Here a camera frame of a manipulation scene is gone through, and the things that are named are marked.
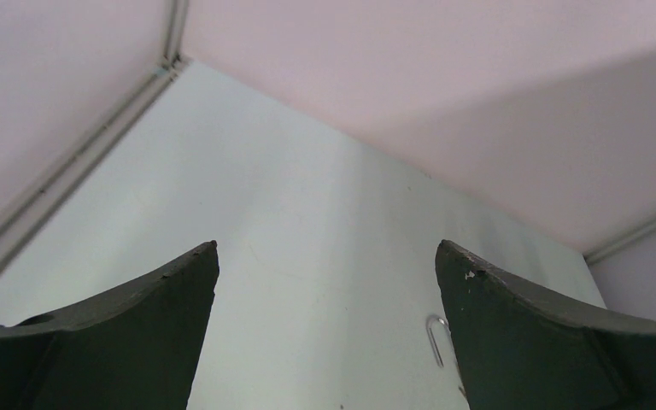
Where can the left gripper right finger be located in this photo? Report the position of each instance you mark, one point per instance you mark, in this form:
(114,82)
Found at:
(520,345)

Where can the right aluminium frame post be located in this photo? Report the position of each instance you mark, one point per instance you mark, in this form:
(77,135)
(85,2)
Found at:
(621,241)

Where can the left aluminium frame post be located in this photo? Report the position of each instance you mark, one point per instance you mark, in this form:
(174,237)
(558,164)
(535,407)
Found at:
(75,78)

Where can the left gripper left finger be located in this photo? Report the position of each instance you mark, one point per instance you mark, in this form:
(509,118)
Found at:
(135,346)

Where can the aluminium frame post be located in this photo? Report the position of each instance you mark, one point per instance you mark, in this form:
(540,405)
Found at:
(621,241)
(75,78)

